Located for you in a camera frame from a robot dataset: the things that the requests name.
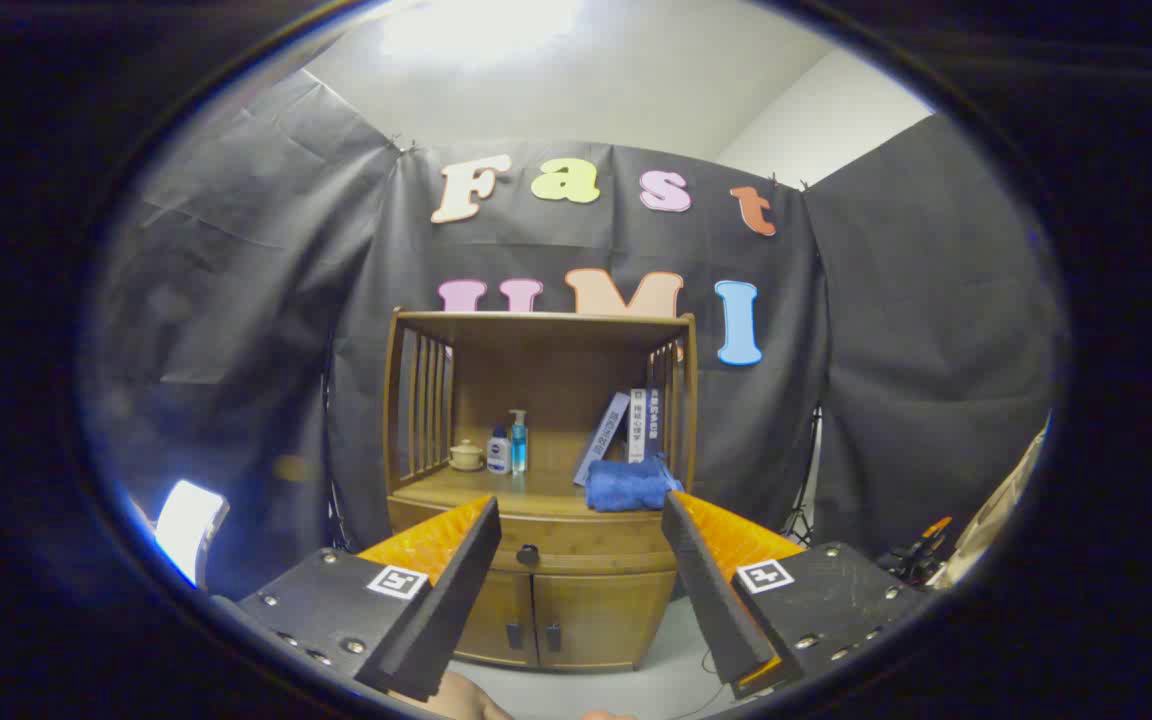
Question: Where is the wooden cabinet door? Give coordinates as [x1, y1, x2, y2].
[534, 572, 677, 671]
[454, 570, 538, 666]

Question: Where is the wooden countertop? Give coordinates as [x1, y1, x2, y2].
[391, 468, 682, 521]

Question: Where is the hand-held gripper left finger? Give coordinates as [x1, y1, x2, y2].
[236, 495, 503, 703]

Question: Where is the blue towel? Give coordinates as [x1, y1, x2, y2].
[585, 455, 685, 513]

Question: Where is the white lamp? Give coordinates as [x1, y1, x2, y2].
[154, 480, 230, 589]

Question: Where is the wooden drawer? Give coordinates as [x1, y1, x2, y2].
[388, 498, 682, 579]

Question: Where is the black light stand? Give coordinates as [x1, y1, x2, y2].
[784, 405, 823, 546]

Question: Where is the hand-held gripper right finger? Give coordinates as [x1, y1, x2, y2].
[661, 490, 937, 699]

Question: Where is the grey book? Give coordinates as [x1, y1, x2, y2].
[573, 392, 632, 487]

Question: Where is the beige cloth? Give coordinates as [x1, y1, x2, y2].
[936, 425, 1050, 591]

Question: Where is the wooden cabinet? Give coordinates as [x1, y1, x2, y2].
[383, 308, 699, 673]

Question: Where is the orange handled black clamp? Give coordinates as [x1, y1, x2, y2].
[876, 516, 954, 586]

